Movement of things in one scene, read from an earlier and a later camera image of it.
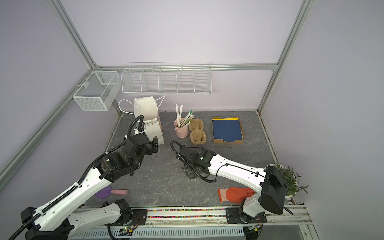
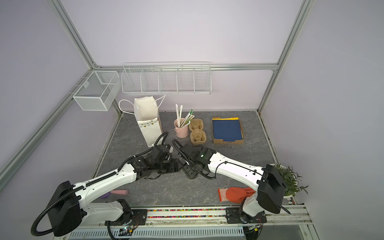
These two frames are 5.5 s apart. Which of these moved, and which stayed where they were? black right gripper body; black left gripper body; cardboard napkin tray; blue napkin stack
Moved: black left gripper body
Stayed: blue napkin stack; black right gripper body; cardboard napkin tray
